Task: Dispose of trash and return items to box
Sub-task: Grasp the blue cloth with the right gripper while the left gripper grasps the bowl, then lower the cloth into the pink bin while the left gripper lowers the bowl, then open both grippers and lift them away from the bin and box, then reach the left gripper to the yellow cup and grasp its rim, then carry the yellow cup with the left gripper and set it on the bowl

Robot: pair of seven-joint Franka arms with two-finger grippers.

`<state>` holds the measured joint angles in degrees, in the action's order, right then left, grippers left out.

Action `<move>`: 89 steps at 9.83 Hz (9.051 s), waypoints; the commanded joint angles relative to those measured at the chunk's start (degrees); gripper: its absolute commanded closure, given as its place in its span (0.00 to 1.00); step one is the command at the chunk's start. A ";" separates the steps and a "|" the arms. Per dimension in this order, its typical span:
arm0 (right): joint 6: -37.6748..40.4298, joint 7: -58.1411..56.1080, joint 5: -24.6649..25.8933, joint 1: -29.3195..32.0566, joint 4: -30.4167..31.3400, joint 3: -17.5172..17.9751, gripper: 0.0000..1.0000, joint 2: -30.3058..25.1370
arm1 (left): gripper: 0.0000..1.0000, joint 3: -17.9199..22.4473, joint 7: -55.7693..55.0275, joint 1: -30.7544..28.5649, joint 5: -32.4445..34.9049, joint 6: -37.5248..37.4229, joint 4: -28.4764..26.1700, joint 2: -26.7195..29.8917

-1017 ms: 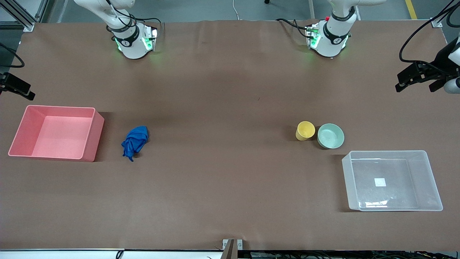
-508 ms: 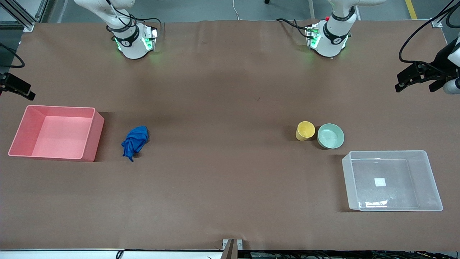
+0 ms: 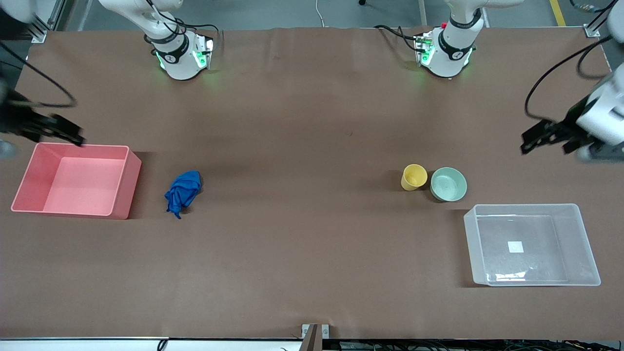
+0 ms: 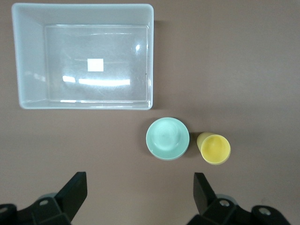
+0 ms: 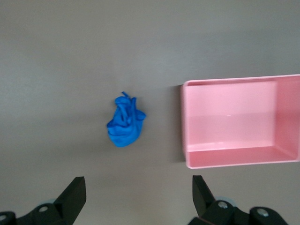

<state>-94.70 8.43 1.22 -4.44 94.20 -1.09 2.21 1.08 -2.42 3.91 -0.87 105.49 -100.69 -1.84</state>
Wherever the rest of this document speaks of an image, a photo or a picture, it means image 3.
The yellow plastic cup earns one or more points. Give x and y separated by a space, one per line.
414 177

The blue cloth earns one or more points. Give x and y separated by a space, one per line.
183 192

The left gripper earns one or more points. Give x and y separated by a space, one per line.
571 125

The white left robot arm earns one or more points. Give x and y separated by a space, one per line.
446 48

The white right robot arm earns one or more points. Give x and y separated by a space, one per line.
178 61

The mint green bowl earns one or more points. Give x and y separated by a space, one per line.
448 184

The clear plastic box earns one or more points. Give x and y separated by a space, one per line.
531 243

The aluminium frame post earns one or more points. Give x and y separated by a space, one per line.
46 22
595 27

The brown table cover sheet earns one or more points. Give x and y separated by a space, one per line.
312 122

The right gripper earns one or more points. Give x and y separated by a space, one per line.
14 120

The white square label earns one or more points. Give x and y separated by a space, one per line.
516 246

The metal table edge bracket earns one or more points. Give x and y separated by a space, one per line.
315 336

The pink plastic bin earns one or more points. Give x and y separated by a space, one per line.
78 180

